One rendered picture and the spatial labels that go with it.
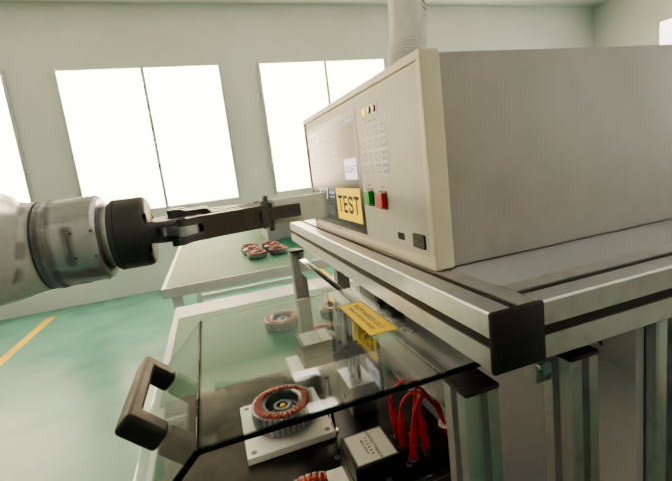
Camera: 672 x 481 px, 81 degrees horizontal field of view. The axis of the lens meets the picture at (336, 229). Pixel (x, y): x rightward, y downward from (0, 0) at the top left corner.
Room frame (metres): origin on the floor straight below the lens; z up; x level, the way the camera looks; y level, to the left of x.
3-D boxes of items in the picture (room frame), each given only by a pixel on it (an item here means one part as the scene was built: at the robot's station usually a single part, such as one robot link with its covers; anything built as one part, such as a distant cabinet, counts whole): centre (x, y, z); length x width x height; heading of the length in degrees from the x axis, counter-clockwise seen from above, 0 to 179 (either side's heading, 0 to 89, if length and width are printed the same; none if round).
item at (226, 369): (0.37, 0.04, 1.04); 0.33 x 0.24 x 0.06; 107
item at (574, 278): (0.64, -0.21, 1.09); 0.68 x 0.44 x 0.05; 17
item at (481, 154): (0.63, -0.21, 1.22); 0.44 x 0.39 x 0.20; 17
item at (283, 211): (0.45, 0.06, 1.18); 0.05 x 0.03 x 0.01; 107
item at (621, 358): (0.62, -0.14, 0.92); 0.66 x 0.01 x 0.30; 17
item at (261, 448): (0.66, 0.14, 0.78); 0.15 x 0.15 x 0.01; 17
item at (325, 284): (0.58, 0.00, 1.03); 0.62 x 0.01 x 0.03; 17
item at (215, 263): (2.87, 0.62, 0.38); 1.85 x 1.10 x 0.75; 17
